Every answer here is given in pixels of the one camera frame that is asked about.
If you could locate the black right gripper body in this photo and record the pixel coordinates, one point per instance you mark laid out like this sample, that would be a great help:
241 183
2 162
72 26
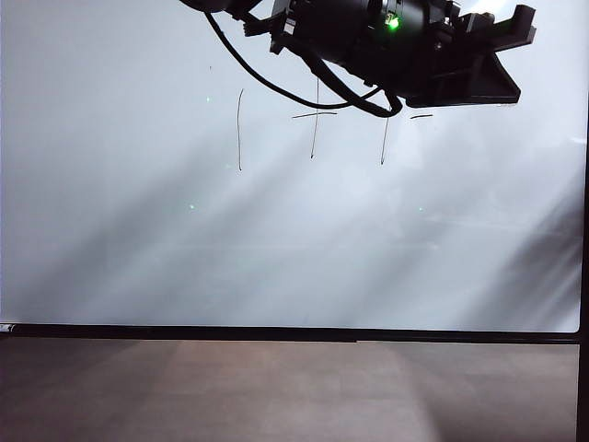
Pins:
442 50

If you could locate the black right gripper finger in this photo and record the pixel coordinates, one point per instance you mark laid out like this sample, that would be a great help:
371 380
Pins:
520 25
483 87

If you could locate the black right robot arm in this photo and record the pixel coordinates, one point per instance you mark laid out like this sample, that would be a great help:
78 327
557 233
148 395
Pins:
340 27

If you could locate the black metal whiteboard stand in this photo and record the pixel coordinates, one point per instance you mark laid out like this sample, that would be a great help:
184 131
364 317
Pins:
583 391

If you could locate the small white tag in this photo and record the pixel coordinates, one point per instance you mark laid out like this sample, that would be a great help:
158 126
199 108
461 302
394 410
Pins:
5 328

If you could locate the white whiteboard with black frame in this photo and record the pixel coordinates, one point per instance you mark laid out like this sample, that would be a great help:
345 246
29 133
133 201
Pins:
276 230

